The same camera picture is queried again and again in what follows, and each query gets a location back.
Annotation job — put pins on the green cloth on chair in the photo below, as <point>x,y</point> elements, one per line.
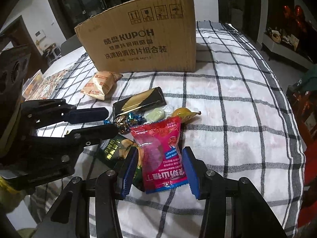
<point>308,82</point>

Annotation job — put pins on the yellow orange jelly snack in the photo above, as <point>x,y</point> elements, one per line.
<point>184,114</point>

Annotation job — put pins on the white shelf rack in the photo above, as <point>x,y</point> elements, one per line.
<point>52,53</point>

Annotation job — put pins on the grey dining chair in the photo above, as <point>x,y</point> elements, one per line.
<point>70,45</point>

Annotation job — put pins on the pink hawthorn snack bag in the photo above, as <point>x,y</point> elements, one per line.
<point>162,167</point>

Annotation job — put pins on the blue foil candy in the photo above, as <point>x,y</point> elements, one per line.
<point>125,122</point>

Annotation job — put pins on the brown cardboard box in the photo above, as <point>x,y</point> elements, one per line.
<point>142,35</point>

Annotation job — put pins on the red balloons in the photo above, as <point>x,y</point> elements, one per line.
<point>296,17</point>

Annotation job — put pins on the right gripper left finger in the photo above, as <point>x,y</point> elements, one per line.
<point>69,215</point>

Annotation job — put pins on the white low tv cabinet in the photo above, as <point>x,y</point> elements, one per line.
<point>285,52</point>

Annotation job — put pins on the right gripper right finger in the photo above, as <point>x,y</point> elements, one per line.
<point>251,215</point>

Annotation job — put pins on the green cracker snack packet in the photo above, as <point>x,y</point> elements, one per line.
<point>112,151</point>

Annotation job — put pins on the green candy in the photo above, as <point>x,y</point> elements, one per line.
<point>158,114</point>

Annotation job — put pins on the red wooden chair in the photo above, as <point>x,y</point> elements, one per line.
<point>303,105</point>

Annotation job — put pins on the tan fortune biscuit packet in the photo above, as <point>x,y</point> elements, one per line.
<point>101,84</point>

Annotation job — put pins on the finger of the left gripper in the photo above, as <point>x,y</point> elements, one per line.
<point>87,115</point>
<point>92,135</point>

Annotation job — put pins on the checkered white tablecloth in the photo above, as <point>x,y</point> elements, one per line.
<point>246,129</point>

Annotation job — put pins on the floral patterned placemat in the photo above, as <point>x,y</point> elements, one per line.
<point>48,86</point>

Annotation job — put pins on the plastic food container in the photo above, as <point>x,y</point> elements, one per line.
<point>31,84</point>

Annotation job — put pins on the black gold snack packet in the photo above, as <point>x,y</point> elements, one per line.
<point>140,102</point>

